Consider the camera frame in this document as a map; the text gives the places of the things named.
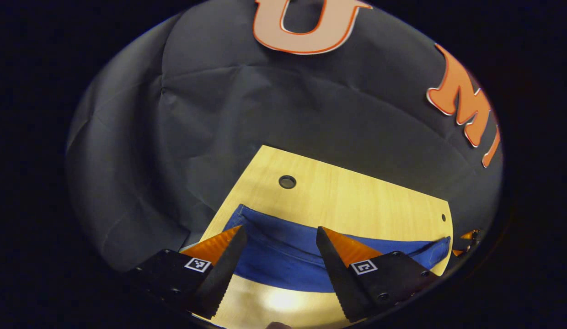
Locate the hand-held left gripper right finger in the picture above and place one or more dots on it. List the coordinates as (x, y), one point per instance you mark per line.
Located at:
(338, 278)

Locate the blue denim jeans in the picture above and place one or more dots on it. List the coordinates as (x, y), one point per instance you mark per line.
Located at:
(283, 260)

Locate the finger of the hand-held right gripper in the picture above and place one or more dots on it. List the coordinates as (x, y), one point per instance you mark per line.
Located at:
(471, 235)
(458, 252)

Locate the black backdrop cloth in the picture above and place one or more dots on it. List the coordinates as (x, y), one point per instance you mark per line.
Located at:
(288, 105)

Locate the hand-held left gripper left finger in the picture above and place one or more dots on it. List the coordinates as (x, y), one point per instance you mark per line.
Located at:
(221, 278)

